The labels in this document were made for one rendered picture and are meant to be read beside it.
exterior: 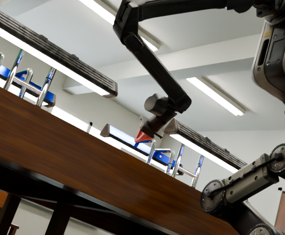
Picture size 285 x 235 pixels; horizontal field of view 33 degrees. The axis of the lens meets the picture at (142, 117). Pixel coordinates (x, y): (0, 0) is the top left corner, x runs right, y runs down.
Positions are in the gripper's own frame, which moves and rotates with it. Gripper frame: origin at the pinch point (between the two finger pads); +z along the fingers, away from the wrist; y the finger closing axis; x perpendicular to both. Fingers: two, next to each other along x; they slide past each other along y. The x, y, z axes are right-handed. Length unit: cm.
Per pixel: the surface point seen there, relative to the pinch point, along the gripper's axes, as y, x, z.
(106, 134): -31, -61, 45
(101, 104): -274, -493, 282
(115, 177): 11.3, 22.7, 3.0
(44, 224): -255, -324, 419
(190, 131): -41, -30, -1
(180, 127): -33.6, -28.9, -0.3
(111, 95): 6.9, -25.6, 3.1
